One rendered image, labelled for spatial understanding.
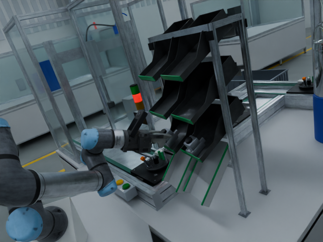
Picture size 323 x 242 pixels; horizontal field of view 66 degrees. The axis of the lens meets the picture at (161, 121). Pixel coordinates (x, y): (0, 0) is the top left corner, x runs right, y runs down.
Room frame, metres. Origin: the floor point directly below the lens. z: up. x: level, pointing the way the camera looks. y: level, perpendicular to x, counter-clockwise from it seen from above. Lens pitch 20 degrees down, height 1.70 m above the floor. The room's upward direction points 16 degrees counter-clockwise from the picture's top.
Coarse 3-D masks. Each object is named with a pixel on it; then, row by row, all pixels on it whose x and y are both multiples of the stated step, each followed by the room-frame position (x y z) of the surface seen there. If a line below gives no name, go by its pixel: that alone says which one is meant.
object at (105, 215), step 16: (96, 192) 1.34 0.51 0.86; (80, 208) 1.22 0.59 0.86; (96, 208) 1.18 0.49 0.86; (112, 208) 1.14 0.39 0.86; (96, 224) 1.05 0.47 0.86; (112, 224) 1.01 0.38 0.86; (128, 224) 0.98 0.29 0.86; (144, 224) 0.95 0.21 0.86; (96, 240) 0.94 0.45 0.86; (112, 240) 0.91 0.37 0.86; (128, 240) 0.88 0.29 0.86; (144, 240) 0.86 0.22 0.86
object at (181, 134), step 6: (174, 120) 1.09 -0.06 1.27; (174, 126) 1.09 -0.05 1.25; (180, 126) 1.08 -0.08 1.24; (186, 126) 1.04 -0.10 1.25; (192, 126) 0.98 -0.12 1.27; (180, 132) 1.04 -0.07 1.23; (186, 132) 0.97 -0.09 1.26; (192, 132) 0.98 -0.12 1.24; (180, 138) 1.00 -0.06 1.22; (174, 144) 0.99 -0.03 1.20; (180, 144) 0.95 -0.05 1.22; (174, 150) 0.93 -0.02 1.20
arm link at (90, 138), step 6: (84, 132) 0.85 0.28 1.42; (90, 132) 0.85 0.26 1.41; (96, 132) 0.85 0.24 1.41; (102, 132) 0.86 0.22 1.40; (108, 132) 0.87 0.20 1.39; (84, 138) 0.83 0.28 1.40; (90, 138) 0.83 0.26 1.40; (96, 138) 0.83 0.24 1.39; (102, 138) 0.84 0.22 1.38; (108, 138) 0.85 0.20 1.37; (114, 138) 0.86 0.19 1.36; (84, 144) 0.82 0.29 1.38; (90, 144) 0.82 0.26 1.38; (96, 144) 0.83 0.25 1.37; (102, 144) 0.84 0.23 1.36; (108, 144) 0.85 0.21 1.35; (90, 150) 0.86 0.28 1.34; (96, 150) 0.85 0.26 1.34; (102, 150) 0.88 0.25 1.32
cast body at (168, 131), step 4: (164, 128) 1.01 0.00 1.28; (160, 132) 0.99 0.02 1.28; (164, 132) 0.97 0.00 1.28; (168, 132) 0.97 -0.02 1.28; (172, 132) 0.98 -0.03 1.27; (176, 132) 1.01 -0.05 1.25; (172, 136) 0.98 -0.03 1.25; (176, 136) 0.98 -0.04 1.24; (168, 140) 0.97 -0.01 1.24; (172, 140) 0.97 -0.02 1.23; (164, 144) 0.98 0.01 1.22; (168, 144) 0.96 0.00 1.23; (172, 144) 0.97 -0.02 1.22
